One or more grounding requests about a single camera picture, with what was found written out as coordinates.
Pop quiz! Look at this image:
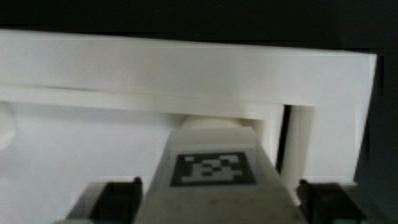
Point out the white U-shaped obstacle fence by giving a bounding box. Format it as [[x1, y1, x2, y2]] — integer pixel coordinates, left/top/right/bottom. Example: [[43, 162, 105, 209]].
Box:
[[0, 29, 377, 182]]

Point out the white square tabletop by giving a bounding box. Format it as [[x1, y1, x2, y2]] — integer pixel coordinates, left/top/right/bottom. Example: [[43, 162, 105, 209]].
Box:
[[0, 85, 283, 224]]

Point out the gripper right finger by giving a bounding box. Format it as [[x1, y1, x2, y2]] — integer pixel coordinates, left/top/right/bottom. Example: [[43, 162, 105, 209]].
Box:
[[297, 180, 363, 224]]

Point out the white table leg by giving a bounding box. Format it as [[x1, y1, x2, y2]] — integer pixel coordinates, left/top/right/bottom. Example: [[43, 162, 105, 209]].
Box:
[[133, 116, 308, 224]]

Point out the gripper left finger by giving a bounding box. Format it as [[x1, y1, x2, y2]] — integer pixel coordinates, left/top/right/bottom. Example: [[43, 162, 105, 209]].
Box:
[[89, 178, 142, 224]]

